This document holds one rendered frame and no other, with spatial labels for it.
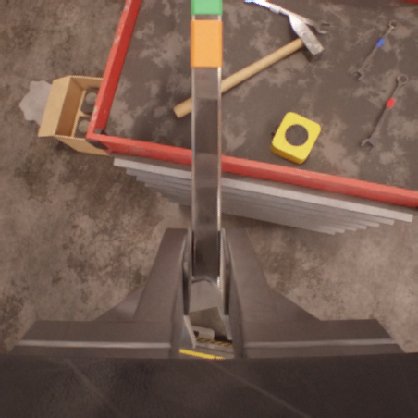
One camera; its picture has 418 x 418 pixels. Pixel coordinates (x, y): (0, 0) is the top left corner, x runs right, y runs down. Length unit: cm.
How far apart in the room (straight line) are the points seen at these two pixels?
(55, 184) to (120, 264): 59
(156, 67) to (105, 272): 117
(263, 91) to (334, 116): 16
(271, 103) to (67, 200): 135
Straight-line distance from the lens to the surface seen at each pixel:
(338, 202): 66
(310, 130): 61
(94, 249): 167
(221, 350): 124
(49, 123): 169
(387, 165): 67
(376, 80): 74
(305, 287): 153
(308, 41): 71
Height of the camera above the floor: 149
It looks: 80 degrees down
